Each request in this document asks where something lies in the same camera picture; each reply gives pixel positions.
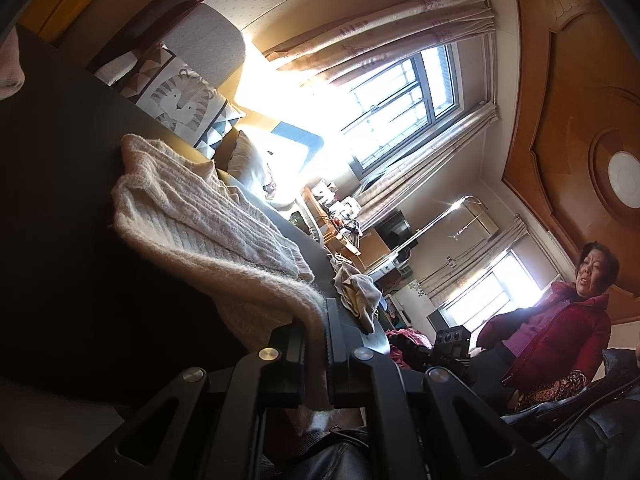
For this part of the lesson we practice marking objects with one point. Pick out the white floral panel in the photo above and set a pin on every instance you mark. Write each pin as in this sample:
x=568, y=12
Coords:
x=410, y=292

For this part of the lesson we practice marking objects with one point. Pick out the large barred window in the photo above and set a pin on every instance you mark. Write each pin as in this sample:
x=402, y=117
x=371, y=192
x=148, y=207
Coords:
x=400, y=105

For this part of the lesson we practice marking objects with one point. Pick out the cream knitted sweater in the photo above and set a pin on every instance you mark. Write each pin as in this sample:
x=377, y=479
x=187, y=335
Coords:
x=200, y=230

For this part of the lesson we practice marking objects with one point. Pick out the tiger print cushion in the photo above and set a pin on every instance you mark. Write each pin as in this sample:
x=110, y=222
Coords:
x=180, y=100

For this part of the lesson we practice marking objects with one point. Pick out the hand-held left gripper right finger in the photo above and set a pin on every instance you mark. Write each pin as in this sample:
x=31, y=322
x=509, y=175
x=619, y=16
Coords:
x=342, y=370

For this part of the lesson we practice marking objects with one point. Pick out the tan smooth garment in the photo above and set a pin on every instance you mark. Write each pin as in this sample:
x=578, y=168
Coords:
x=362, y=300

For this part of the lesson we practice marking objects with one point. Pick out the black television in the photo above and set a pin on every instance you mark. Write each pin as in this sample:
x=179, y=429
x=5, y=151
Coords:
x=395, y=227

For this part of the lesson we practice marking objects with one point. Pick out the light wooden cabinet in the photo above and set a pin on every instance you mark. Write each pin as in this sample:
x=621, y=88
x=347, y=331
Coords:
x=372, y=250

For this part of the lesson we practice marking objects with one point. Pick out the round ceiling lamp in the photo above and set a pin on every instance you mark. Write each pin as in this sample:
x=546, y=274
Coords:
x=627, y=180

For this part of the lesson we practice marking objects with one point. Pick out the metal pole stand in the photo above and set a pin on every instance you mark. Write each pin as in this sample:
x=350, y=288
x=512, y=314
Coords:
x=440, y=221

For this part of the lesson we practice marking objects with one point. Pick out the person's black leather jacket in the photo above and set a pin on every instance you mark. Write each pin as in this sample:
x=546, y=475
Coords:
x=340, y=460

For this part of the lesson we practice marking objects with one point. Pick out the bed with pink ruffled bedspread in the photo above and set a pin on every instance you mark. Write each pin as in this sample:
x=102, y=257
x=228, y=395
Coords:
x=405, y=340

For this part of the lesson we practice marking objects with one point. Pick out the wooden desk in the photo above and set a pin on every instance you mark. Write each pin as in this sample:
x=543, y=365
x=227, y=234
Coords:
x=312, y=205

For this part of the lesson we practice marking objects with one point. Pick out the wall air conditioner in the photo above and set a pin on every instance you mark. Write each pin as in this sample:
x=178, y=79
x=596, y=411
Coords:
x=482, y=225

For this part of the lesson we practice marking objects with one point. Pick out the person's right forearm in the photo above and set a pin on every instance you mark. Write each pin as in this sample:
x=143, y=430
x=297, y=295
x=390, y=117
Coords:
x=600, y=435

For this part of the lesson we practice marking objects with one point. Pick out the clutter of small desk items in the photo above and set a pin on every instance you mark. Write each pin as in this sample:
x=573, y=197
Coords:
x=335, y=205

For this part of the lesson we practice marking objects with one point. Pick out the small window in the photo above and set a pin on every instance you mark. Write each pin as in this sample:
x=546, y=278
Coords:
x=490, y=290

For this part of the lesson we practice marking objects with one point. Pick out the pink folded garment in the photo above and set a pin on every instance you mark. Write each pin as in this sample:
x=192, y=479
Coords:
x=10, y=70

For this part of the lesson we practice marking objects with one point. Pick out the beige ribbed knit garment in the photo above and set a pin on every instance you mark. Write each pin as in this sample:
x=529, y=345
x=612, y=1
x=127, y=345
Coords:
x=345, y=270

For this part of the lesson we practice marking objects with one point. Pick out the grey yellow blue sofa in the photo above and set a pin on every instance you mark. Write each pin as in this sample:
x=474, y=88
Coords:
x=210, y=35

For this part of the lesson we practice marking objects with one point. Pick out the white deer print cushion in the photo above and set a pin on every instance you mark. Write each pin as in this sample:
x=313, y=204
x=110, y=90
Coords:
x=245, y=160

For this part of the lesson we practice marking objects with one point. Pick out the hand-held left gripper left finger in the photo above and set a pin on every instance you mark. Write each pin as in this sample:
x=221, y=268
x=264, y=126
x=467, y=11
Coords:
x=295, y=360

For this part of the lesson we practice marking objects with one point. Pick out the beige patterned curtain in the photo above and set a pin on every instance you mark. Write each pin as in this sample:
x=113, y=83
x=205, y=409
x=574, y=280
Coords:
x=380, y=30
x=430, y=170
x=480, y=255

